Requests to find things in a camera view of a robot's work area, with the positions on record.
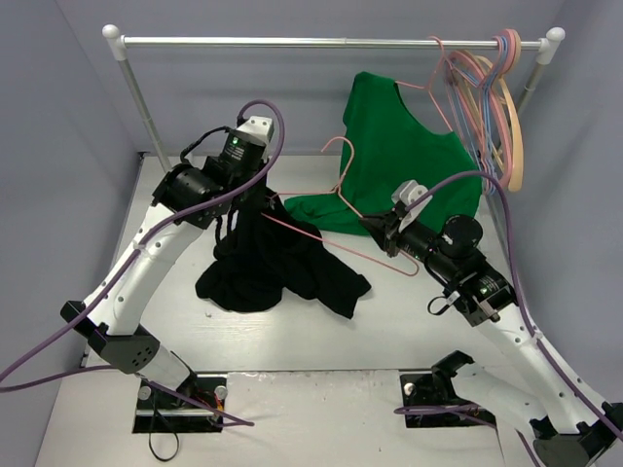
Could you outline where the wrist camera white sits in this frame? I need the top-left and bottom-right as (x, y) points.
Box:
(236, 116), (275, 145)
(391, 180), (431, 233)

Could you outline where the black t shirt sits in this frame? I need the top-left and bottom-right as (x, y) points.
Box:
(195, 188), (372, 319)

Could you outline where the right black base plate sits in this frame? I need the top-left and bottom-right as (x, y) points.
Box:
(394, 373), (496, 429)

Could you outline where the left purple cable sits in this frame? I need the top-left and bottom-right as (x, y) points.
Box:
(0, 99), (285, 429)

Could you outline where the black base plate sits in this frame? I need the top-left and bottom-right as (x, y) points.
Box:
(394, 373), (496, 429)
(132, 374), (227, 434)

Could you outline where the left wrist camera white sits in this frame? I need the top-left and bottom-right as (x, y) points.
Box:
(236, 116), (275, 145)

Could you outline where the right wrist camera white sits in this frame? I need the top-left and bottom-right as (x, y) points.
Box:
(391, 180), (431, 233)

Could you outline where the pink hanger holding green shirt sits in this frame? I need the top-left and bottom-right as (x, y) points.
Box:
(395, 35), (454, 132)

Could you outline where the purple cable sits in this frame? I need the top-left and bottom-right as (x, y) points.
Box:
(0, 99), (285, 429)
(392, 169), (619, 467)

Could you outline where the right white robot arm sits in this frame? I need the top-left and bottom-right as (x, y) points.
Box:
(359, 209), (622, 466)

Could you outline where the bunch of coloured hangers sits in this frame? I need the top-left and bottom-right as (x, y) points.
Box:
(440, 29), (524, 192)

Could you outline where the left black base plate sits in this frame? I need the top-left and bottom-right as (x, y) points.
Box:
(132, 374), (227, 434)

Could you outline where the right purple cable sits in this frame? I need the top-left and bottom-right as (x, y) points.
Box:
(392, 169), (619, 467)

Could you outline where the pink wire hanger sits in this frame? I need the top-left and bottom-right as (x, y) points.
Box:
(266, 136), (420, 277)

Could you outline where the metal clothes rack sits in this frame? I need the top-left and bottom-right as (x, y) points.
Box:
(101, 23), (567, 288)

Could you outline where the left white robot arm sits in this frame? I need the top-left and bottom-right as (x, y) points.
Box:
(60, 117), (274, 409)

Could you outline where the green t shirt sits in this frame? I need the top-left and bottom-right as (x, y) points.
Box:
(284, 72), (476, 235)

